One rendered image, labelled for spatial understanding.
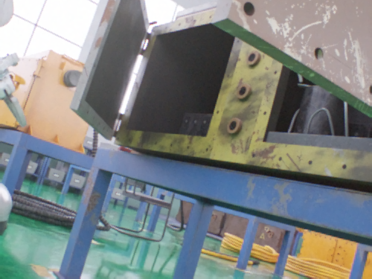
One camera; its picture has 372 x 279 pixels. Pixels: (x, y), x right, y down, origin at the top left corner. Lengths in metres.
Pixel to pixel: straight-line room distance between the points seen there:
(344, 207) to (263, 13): 0.74
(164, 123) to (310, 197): 1.03
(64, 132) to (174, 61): 1.81
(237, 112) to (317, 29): 0.92
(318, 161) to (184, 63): 1.12
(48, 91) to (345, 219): 2.89
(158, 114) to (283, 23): 1.59
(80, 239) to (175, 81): 0.85
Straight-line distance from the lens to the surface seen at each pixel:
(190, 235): 2.48
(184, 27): 1.84
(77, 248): 2.10
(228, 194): 1.35
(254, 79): 1.39
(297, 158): 1.18
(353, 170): 1.08
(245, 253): 4.81
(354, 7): 0.54
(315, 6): 0.49
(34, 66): 3.51
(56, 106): 3.65
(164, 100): 2.02
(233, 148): 1.34
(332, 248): 7.88
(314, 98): 1.31
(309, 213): 1.15
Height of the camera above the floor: 0.49
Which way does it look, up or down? 10 degrees up
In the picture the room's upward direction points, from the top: 17 degrees clockwise
